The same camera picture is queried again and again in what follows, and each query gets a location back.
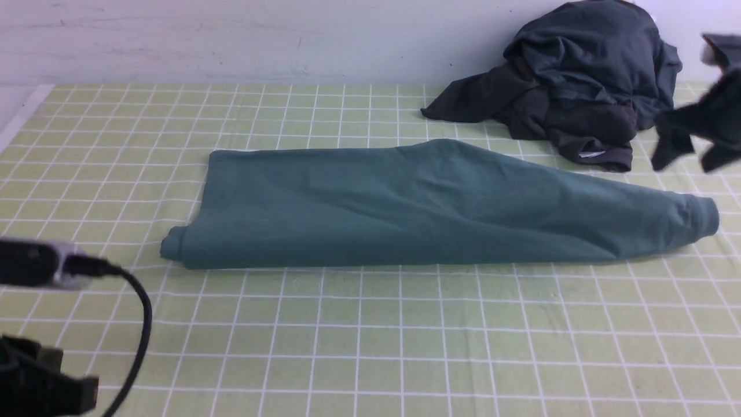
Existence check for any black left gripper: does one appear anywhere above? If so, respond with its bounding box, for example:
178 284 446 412
1 335 100 416

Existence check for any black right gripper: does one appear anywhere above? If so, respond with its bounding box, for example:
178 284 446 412
651 32 740 173

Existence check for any green long-sleeved shirt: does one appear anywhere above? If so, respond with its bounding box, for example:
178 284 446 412
160 139 720 270

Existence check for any dark brown crumpled garment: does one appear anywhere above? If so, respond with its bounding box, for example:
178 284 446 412
421 58 638 173

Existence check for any dark grey-green crumpled garment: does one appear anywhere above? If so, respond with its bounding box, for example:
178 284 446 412
503 1 683 130

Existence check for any green checkered tablecloth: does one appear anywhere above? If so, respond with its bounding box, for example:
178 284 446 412
1 84 740 416

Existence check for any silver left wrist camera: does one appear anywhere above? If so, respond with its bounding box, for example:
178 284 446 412
1 237 92 291

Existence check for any black left camera cable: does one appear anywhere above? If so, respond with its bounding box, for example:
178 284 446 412
64 256 153 417

